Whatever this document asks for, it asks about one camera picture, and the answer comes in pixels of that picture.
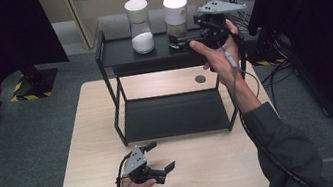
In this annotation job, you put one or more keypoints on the glass jar with white powder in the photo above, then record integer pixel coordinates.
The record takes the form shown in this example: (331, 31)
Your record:
(140, 26)

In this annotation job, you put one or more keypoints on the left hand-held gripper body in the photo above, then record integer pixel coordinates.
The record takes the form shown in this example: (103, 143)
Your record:
(135, 160)

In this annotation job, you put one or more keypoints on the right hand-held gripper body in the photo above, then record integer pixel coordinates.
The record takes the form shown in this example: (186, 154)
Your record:
(213, 28)

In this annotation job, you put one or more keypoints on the person's right hand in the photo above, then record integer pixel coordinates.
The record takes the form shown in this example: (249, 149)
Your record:
(220, 61)

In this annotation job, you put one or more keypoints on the black metal shelf rack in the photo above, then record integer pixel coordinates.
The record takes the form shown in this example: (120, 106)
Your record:
(171, 116)

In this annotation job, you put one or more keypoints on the glass jar with dark contents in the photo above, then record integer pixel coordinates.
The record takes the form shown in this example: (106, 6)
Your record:
(176, 12)

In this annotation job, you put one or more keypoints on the stand base with striped tape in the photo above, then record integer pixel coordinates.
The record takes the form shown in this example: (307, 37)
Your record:
(35, 85)

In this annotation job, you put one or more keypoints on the black equipment stand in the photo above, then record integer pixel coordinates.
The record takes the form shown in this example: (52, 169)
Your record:
(263, 47)

